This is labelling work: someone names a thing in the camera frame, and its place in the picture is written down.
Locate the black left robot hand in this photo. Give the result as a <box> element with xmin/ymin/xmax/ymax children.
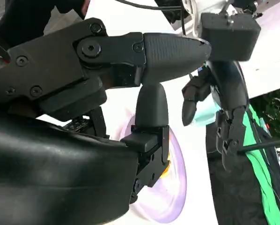
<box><xmin>181</xmin><ymin>60</ymin><xmax>250</xmax><ymax>172</ymax></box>

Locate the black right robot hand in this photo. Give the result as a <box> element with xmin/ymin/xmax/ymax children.
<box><xmin>0</xmin><ymin>17</ymin><xmax>213</xmax><ymax>225</ymax></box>

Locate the orange and white bread roll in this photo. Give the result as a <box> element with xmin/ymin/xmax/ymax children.
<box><xmin>160</xmin><ymin>160</ymin><xmax>173</xmax><ymax>180</ymax></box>

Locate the pale green mug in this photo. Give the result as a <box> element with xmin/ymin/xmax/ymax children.
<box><xmin>193</xmin><ymin>93</ymin><xmax>222</xmax><ymax>128</ymax></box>

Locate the dark leafy plant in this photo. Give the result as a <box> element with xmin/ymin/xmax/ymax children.
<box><xmin>250</xmin><ymin>88</ymin><xmax>280</xmax><ymax>141</ymax></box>

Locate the thin black rod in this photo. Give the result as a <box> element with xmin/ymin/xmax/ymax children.
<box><xmin>237</xmin><ymin>140</ymin><xmax>280</xmax><ymax>155</ymax></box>

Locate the green cloth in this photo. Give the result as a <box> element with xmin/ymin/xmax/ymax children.
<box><xmin>244</xmin><ymin>104</ymin><xmax>280</xmax><ymax>225</ymax></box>

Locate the black cloth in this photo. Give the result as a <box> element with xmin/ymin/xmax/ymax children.
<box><xmin>205</xmin><ymin>117</ymin><xmax>280</xmax><ymax>225</ymax></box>

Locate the lilac plate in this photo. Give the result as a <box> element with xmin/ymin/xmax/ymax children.
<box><xmin>111</xmin><ymin>114</ymin><xmax>187</xmax><ymax>224</ymax></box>

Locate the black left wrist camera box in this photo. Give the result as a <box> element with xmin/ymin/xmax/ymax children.
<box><xmin>199</xmin><ymin>13</ymin><xmax>262</xmax><ymax>62</ymax></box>

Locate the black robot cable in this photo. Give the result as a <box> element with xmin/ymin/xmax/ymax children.
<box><xmin>113</xmin><ymin>0</ymin><xmax>186</xmax><ymax>36</ymax></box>

